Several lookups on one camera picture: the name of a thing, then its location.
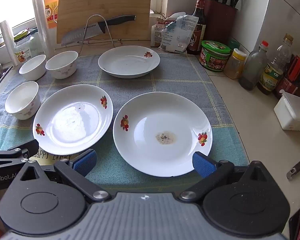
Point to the dark soy sauce bottle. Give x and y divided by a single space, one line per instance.
200 30

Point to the glass jar green yellow lid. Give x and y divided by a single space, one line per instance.
25 50

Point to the blue white salt bag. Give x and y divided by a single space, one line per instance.
177 35

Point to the white fruit print plate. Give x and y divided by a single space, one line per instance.
127 61
72 120
162 120

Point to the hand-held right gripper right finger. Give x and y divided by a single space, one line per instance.
203 163

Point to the yellow cap spice jar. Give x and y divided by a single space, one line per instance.
235 67

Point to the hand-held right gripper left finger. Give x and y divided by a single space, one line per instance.
83 162

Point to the green cap bottle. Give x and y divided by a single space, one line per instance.
234 45

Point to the white plastic container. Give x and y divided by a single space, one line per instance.
290 120

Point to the red cap glass bottle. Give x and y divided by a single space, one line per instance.
252 67

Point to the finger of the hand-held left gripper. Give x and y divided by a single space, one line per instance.
27 147

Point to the white seasoning packet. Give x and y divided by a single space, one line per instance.
156 35

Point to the orange cooking wine jug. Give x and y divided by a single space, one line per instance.
50 10

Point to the clear plastic wrap roll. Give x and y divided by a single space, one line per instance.
41 30
7 42

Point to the bamboo cutting board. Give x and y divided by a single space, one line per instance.
102 0

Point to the dark red knife block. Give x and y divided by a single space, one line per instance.
218 22

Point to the yellow label oil bottle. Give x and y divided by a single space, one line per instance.
270 77

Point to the white floral bowl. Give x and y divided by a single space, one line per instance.
21 102
61 66
32 67

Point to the green lid sauce jar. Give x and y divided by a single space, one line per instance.
213 55

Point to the grey blue checked cloth mat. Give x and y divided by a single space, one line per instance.
165 85

